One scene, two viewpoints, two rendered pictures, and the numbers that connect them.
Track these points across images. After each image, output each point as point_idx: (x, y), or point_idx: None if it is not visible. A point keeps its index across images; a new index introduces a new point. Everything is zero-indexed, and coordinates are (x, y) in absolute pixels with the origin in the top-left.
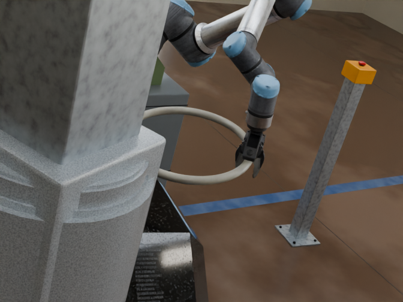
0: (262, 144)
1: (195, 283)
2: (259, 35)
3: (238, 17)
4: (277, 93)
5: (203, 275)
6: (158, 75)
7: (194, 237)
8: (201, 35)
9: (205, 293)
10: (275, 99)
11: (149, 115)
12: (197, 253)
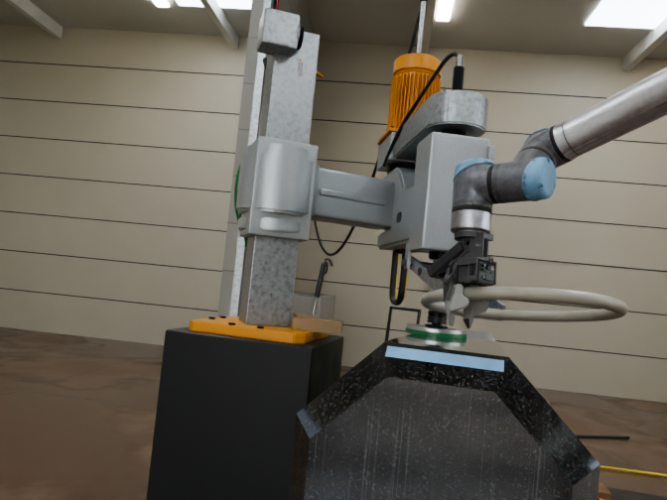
0: (457, 262)
1: (341, 378)
2: (574, 123)
3: None
4: (456, 173)
5: (355, 393)
6: None
7: (384, 352)
8: None
9: (340, 406)
10: (456, 183)
11: (599, 312)
12: (372, 368)
